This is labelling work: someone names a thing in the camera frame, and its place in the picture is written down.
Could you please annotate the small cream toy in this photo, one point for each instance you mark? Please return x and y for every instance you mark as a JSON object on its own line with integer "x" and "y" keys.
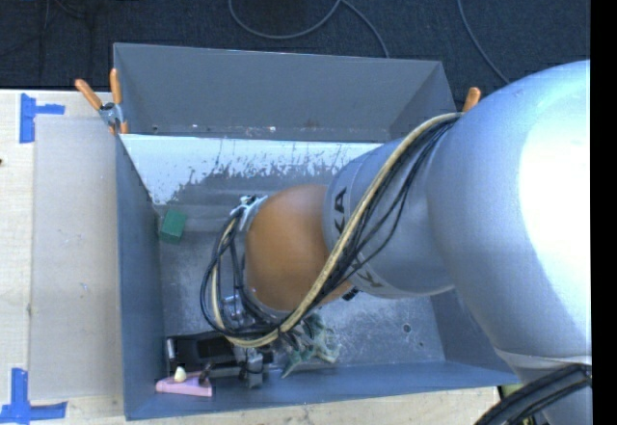
{"x": 180, "y": 375}

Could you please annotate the grey metal bin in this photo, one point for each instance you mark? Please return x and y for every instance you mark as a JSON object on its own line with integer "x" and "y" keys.
{"x": 270, "y": 90}

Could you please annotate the small dark brown object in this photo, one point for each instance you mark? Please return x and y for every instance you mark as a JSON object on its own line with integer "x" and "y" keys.
{"x": 205, "y": 373}

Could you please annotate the green block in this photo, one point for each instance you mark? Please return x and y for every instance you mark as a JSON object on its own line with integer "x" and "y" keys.
{"x": 172, "y": 225}

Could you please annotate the pink flat sponge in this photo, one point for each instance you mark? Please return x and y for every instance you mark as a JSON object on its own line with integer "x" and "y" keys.
{"x": 185, "y": 388}

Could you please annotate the black oblong box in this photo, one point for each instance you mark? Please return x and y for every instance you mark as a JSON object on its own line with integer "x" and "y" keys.
{"x": 202, "y": 350}

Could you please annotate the pale flat board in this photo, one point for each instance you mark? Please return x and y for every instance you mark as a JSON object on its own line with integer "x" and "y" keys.
{"x": 72, "y": 259}

